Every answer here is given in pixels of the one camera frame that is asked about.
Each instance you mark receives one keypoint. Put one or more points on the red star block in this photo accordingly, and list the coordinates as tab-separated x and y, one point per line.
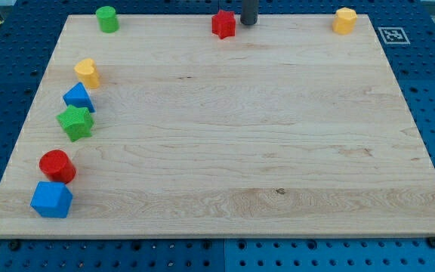
223	24

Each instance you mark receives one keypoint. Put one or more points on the green star block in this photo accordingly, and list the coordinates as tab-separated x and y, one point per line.
76	122

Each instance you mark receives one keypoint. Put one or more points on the yellow heart block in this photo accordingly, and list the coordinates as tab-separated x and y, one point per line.
87	73

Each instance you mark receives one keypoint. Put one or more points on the wooden board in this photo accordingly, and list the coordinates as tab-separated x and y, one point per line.
285	130

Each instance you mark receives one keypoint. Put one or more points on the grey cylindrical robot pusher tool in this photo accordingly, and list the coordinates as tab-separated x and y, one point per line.
249	12

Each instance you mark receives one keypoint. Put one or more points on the blue triangle block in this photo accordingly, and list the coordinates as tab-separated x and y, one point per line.
78	97

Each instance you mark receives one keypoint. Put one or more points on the green cylinder block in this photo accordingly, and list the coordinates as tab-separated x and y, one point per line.
107	19

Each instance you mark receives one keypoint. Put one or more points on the red cylinder block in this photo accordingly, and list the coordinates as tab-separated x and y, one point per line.
57	166

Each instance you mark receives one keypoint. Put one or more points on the yellow hexagon block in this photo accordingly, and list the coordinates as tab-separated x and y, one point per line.
344	21

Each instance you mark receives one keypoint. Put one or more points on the blue cube block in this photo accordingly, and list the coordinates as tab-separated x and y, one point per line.
51	199

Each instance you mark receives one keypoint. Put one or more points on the white fiducial marker tag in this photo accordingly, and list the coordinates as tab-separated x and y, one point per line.
393	35

